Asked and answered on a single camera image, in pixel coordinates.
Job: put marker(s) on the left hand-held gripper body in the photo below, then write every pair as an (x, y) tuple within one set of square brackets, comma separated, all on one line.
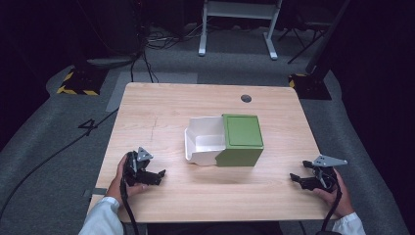
[(137, 164)]

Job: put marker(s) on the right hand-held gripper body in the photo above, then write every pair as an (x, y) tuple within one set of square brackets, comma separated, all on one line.
[(326, 179)]

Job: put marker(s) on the person's right hand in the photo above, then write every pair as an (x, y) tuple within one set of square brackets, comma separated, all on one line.
[(341, 202)]

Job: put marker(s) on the person's left hand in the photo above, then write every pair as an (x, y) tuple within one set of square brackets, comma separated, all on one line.
[(117, 186)]

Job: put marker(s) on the grey tape strip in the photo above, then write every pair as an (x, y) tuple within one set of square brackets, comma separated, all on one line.
[(98, 192)]

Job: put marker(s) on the white drawer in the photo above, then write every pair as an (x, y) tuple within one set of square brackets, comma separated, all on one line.
[(205, 140)]

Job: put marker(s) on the person's dark lap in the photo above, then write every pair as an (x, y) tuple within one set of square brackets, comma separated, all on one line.
[(212, 228)]

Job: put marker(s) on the black yellow striped stand base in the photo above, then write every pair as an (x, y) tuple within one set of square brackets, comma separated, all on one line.
[(311, 86), (83, 83)]

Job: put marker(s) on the grey table grommet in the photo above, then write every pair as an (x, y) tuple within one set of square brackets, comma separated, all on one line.
[(246, 98)]

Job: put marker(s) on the dark equipment with round base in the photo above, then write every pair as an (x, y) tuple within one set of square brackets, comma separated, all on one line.
[(114, 39)]

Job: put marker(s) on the black folding stand legs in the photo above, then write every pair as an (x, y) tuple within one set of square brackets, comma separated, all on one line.
[(303, 36)]

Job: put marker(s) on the black slanted stand pole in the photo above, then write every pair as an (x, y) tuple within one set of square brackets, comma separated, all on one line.
[(328, 36)]

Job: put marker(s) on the white metal table frame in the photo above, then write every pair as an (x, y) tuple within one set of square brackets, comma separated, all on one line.
[(239, 9)]

